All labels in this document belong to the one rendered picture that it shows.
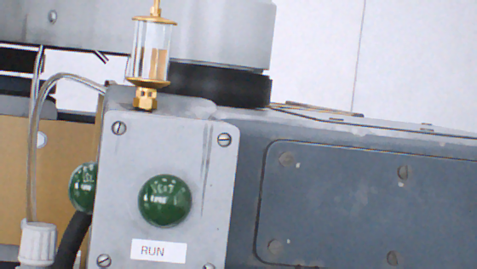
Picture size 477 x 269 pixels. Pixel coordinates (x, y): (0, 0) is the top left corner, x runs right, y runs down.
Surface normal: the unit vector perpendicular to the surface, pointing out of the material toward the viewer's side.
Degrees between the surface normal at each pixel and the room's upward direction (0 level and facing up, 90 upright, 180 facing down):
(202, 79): 90
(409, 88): 90
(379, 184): 90
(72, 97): 90
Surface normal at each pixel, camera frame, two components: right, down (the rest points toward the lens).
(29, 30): -0.68, -0.04
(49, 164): 0.15, 0.07
